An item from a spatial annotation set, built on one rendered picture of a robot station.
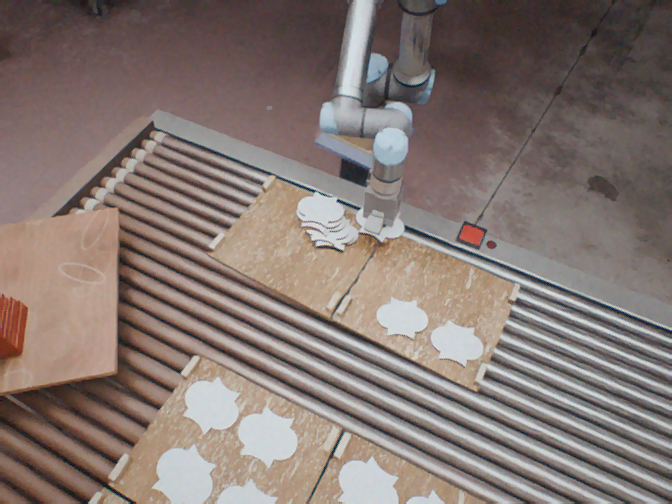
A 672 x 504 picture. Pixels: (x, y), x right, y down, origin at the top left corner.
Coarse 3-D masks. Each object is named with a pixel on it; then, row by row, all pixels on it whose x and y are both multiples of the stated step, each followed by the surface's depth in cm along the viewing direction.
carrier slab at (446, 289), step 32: (384, 256) 151; (416, 256) 152; (448, 256) 152; (384, 288) 145; (416, 288) 145; (448, 288) 146; (480, 288) 146; (512, 288) 146; (352, 320) 139; (448, 320) 140; (480, 320) 140; (416, 352) 134
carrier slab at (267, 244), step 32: (288, 192) 165; (256, 224) 157; (288, 224) 157; (352, 224) 158; (224, 256) 150; (256, 256) 150; (288, 256) 151; (320, 256) 151; (352, 256) 151; (288, 288) 144; (320, 288) 145
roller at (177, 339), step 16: (128, 320) 141; (144, 320) 139; (160, 336) 138; (176, 336) 137; (192, 352) 135; (208, 352) 134; (240, 368) 132; (256, 384) 130; (272, 384) 130; (288, 400) 128; (304, 400) 128; (320, 416) 126; (336, 416) 126; (352, 432) 124; (368, 432) 124; (384, 448) 122; (400, 448) 122; (416, 464) 120; (432, 464) 120; (448, 480) 118; (464, 480) 118; (480, 496) 116; (496, 496) 116
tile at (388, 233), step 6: (360, 210) 143; (360, 216) 142; (360, 222) 141; (396, 222) 141; (402, 222) 141; (384, 228) 140; (390, 228) 140; (396, 228) 140; (402, 228) 140; (366, 234) 140; (372, 234) 139; (384, 234) 139; (390, 234) 139; (396, 234) 139; (402, 234) 140; (378, 240) 138
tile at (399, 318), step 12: (396, 300) 142; (384, 312) 139; (396, 312) 139; (408, 312) 139; (420, 312) 140; (384, 324) 137; (396, 324) 137; (408, 324) 137; (420, 324) 137; (408, 336) 136
